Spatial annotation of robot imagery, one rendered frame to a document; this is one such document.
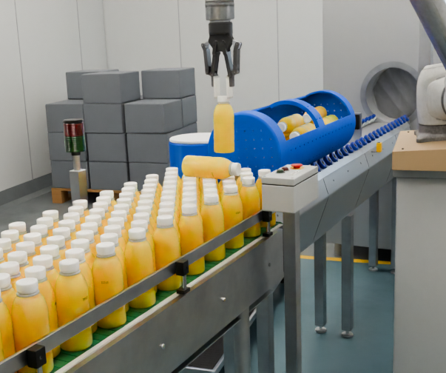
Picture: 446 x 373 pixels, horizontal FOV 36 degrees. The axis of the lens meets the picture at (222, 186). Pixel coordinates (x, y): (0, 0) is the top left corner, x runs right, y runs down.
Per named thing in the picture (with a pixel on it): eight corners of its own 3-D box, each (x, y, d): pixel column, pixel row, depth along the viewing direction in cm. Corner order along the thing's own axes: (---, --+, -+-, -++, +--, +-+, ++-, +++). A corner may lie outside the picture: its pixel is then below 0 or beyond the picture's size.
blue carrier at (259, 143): (358, 151, 311) (354, 87, 305) (283, 193, 235) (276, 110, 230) (299, 152, 324) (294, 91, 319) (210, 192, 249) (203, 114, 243)
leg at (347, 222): (354, 334, 346) (355, 213, 332) (350, 339, 341) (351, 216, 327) (343, 332, 348) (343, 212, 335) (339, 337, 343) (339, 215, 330)
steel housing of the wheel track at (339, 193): (413, 172, 421) (414, 117, 413) (271, 296, 234) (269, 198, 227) (367, 169, 434) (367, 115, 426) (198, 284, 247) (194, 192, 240)
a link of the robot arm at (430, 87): (441, 116, 270) (438, 59, 265) (475, 120, 254) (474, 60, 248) (408, 123, 264) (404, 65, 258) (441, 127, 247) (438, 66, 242)
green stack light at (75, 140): (90, 149, 217) (89, 134, 216) (77, 153, 211) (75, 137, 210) (74, 149, 220) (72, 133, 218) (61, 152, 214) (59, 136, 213)
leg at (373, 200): (379, 269, 437) (379, 172, 423) (376, 271, 432) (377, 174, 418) (370, 268, 439) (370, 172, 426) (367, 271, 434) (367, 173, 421)
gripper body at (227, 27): (237, 20, 213) (239, 50, 215) (214, 21, 217) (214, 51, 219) (227, 21, 207) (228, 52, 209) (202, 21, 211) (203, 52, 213)
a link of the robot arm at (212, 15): (213, 3, 217) (214, 22, 218) (199, 2, 209) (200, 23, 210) (239, 1, 213) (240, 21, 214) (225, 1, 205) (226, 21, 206)
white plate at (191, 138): (173, 143, 302) (173, 146, 303) (234, 139, 307) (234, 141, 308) (166, 135, 329) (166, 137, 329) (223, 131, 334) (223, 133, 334)
